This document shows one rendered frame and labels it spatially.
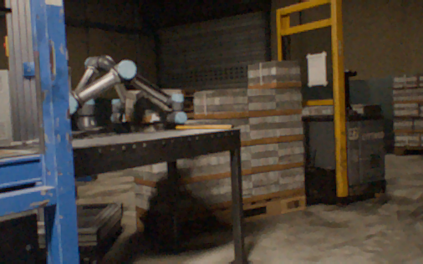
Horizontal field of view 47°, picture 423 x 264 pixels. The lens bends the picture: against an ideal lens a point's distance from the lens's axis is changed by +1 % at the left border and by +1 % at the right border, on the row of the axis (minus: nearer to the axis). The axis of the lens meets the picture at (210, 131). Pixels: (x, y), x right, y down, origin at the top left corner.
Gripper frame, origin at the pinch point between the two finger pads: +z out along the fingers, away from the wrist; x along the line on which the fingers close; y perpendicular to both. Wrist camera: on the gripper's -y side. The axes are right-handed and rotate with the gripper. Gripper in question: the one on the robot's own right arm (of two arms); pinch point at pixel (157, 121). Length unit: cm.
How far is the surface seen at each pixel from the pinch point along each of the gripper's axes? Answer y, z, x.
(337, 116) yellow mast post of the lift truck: -3, -15, -167
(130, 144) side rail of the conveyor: -7, -107, 69
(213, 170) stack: -40, 3, -48
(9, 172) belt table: -11, -132, 125
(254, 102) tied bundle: 11, 3, -90
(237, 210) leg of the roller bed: -53, -78, -10
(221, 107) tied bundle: 8, 3, -57
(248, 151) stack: -28, 2, -82
